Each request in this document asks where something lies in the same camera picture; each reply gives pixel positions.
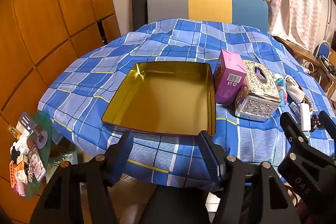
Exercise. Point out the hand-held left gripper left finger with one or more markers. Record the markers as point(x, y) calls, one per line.
point(122, 157)

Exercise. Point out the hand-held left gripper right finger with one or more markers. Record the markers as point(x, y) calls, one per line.
point(210, 154)

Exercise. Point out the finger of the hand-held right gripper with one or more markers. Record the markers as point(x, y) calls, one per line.
point(328, 124)
point(290, 125)

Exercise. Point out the white rectangular pack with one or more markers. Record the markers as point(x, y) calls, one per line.
point(305, 115)

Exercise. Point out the grey-white sock bundle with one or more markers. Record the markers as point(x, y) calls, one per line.
point(294, 87)

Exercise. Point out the teal and pink sock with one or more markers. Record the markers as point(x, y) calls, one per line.
point(281, 87)

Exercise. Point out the gold tin box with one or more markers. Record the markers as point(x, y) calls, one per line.
point(162, 98)

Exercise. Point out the silver ornate tissue box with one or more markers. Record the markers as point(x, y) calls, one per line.
point(257, 98)

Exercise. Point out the blue metal chair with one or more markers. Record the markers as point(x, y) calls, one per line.
point(325, 50)

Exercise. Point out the wooden desk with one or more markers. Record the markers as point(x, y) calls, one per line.
point(299, 50)

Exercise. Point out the purple cardboard box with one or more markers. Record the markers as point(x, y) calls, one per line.
point(228, 77)

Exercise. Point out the green bag with clutter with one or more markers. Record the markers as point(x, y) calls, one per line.
point(36, 140)

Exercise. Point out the blue plaid blanket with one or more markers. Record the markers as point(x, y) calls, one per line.
point(105, 66)

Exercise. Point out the black rolled mat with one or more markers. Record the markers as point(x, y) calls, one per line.
point(139, 6)

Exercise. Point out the wooden wardrobe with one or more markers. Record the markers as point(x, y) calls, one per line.
point(44, 16)

